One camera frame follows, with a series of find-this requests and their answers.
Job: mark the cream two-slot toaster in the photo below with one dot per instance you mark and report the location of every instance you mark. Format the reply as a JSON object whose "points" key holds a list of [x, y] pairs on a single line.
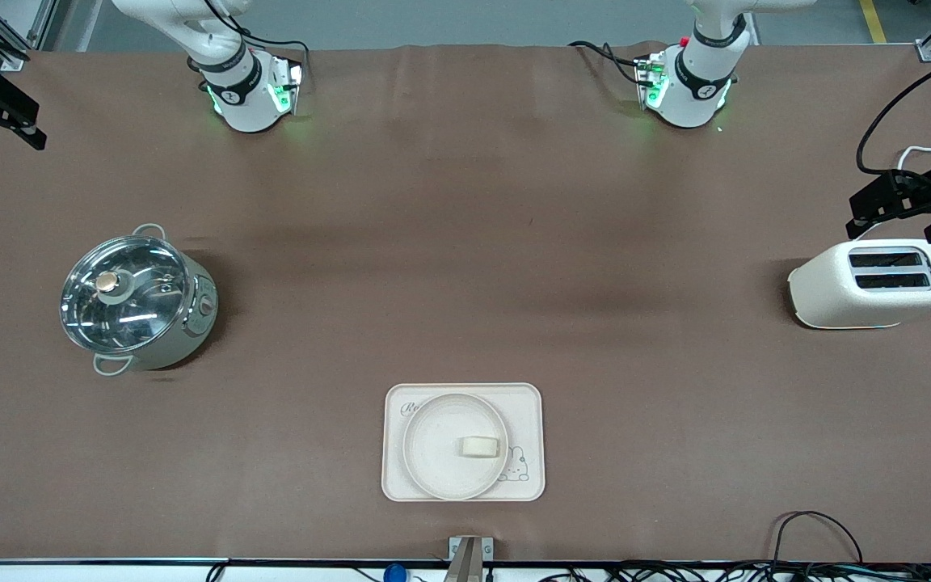
{"points": [[845, 299]]}

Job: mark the glass pot lid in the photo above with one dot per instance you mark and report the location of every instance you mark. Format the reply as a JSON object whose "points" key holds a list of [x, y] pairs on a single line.
{"points": [[126, 299]]}

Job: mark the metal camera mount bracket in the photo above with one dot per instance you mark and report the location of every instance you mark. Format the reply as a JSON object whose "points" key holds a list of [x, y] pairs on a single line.
{"points": [[469, 558]]}

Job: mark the brown table cover sheet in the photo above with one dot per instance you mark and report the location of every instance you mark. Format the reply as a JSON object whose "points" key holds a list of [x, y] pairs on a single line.
{"points": [[595, 347]]}

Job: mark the blue round cap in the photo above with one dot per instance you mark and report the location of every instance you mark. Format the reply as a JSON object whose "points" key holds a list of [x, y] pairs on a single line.
{"points": [[394, 574]]}

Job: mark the pale green electric pot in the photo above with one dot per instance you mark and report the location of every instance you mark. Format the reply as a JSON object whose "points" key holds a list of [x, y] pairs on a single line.
{"points": [[191, 331]]}

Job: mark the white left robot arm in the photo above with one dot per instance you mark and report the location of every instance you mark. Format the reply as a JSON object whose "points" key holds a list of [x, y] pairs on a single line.
{"points": [[692, 81]]}

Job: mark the cream round plate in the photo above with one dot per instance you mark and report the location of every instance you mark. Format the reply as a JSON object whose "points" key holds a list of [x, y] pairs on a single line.
{"points": [[441, 453]]}

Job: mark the arm base connector bracket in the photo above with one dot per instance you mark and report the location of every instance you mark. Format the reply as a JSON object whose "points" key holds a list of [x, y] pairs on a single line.
{"points": [[650, 81], [288, 85]]}

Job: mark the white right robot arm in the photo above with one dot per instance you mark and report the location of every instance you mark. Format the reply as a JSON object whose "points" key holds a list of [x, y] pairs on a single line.
{"points": [[243, 93]]}

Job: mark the pale rectangular bun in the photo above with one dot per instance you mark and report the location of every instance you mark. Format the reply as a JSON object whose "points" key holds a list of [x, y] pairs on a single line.
{"points": [[478, 447]]}

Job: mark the cream rabbit print tray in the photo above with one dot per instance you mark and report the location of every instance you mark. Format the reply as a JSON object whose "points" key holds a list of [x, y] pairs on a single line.
{"points": [[526, 404]]}

